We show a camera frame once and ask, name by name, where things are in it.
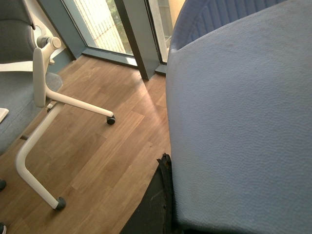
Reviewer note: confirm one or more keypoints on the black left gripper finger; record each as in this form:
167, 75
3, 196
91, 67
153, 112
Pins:
153, 215

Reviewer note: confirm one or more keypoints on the light blue slipper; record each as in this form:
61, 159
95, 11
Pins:
239, 101

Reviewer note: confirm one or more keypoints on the dark shoe at edge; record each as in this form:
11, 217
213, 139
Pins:
2, 184

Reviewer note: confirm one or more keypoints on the white office chair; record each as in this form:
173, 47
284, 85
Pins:
31, 98

